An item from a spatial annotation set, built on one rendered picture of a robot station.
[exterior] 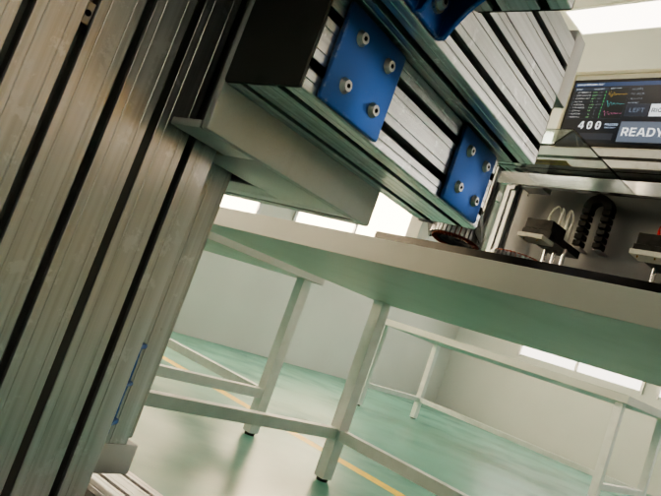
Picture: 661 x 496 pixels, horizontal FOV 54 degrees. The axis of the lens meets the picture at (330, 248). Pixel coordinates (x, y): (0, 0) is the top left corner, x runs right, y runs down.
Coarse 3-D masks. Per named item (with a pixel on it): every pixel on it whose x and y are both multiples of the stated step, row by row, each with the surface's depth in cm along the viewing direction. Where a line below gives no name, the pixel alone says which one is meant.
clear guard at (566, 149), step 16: (544, 144) 122; (560, 144) 133; (576, 144) 130; (544, 160) 146; (560, 160) 142; (576, 160) 139; (592, 160) 136; (576, 176) 148; (592, 176) 145; (608, 176) 142
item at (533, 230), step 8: (528, 224) 142; (536, 224) 140; (544, 224) 139; (552, 224) 138; (520, 232) 140; (528, 232) 138; (536, 232) 140; (544, 232) 138; (552, 232) 138; (560, 232) 140; (528, 240) 141; (544, 240) 137; (552, 240) 138; (560, 240) 140; (544, 248) 148; (552, 248) 145; (560, 248) 143; (568, 248) 143; (544, 256) 147; (552, 256) 146; (568, 256) 148; (576, 256) 146
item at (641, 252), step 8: (640, 232) 125; (640, 240) 124; (648, 240) 123; (656, 240) 122; (632, 248) 122; (640, 248) 124; (648, 248) 123; (656, 248) 122; (632, 256) 124; (640, 256) 122; (648, 256) 120; (656, 256) 119; (648, 264) 130; (656, 264) 128; (656, 272) 130
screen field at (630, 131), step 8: (624, 128) 143; (632, 128) 142; (640, 128) 140; (648, 128) 139; (656, 128) 138; (624, 136) 142; (632, 136) 141; (640, 136) 140; (648, 136) 139; (656, 136) 137
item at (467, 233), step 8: (432, 224) 134; (440, 224) 131; (448, 224) 130; (432, 232) 134; (440, 232) 131; (448, 232) 130; (456, 232) 129; (464, 232) 130; (472, 232) 129; (440, 240) 137; (448, 240) 137; (456, 240) 135; (464, 240) 130; (472, 240) 129; (472, 248) 133; (480, 248) 132
